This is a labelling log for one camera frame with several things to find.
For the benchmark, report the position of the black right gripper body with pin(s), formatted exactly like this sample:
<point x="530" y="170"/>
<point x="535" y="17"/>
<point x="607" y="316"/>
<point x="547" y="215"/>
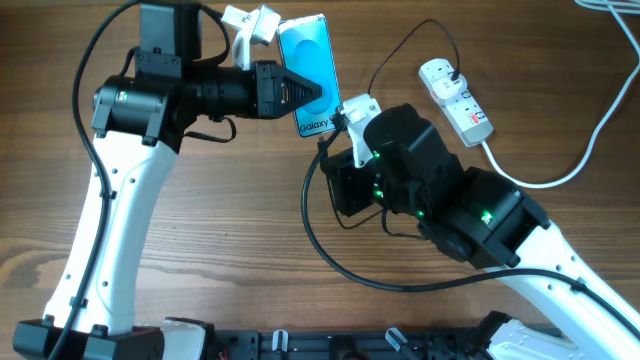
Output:
<point x="358" y="188"/>

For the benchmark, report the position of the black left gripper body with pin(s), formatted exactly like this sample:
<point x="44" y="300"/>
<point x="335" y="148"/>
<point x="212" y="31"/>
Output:
<point x="264" y="71"/>

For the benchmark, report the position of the blue screen Galaxy smartphone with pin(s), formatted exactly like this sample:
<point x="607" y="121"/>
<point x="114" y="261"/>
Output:
<point x="306" y="49"/>

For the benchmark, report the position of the white grey power strip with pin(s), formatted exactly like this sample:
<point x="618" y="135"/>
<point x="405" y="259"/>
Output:
<point x="463" y="112"/>

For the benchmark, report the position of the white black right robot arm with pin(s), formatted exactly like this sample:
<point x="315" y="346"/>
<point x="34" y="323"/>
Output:
<point x="399" y="162"/>

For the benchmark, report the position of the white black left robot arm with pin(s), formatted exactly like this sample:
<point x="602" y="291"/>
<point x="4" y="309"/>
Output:
<point x="191" y="61"/>

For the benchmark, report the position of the white USB charger plug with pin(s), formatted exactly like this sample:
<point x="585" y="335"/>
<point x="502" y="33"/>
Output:
<point x="446" y="88"/>

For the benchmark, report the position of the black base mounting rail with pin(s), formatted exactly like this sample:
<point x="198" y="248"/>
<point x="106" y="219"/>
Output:
<point x="445" y="343"/>

